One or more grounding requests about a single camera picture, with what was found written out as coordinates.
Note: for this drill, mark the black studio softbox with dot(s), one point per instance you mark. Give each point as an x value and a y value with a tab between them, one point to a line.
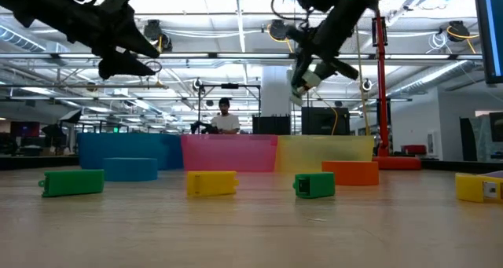
70	116

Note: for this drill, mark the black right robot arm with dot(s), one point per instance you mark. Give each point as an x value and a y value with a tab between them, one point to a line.
338	16

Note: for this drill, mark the person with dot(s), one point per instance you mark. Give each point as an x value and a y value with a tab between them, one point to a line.
225	122

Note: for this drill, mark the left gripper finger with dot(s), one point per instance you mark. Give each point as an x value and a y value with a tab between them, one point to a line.
122	65
137	42

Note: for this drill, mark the yellow mini stapler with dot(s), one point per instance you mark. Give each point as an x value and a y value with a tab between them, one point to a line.
212	183
469	187

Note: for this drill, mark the red storage box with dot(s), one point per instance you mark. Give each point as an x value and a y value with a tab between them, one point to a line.
412	150

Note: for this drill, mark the mint green stapler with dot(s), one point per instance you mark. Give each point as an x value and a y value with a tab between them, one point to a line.
310	81

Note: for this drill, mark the purple staple remover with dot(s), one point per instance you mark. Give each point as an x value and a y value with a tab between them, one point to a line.
495	174

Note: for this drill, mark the blue plastic bin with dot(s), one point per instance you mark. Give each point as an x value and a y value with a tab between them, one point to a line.
129	146

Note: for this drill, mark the yellow plastic bin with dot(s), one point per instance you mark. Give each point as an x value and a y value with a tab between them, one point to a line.
314	152

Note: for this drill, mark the pink plastic bin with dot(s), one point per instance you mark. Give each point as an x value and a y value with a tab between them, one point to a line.
230	152

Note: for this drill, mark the orange tape roll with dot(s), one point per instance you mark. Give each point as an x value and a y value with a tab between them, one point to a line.
349	173

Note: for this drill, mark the green mini stapler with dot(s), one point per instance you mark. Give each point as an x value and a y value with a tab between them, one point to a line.
72	183
318	185

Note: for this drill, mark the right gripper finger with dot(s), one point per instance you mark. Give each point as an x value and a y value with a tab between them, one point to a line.
300	67
338	70

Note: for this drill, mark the large black equipment case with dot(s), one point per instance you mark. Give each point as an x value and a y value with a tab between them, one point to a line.
322	120

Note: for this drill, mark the red desk lamp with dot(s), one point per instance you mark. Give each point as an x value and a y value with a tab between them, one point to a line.
382	103

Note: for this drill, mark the black background monitor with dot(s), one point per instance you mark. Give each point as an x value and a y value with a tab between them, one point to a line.
496	126

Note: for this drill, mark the black background rig frame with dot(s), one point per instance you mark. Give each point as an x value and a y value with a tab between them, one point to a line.
230	86

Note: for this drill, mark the black computer monitor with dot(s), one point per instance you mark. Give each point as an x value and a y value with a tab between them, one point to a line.
487	32

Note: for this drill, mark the blue tape roll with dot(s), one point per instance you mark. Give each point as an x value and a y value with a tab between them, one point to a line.
129	169

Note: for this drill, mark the small black equipment case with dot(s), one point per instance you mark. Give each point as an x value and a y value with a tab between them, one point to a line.
271	125

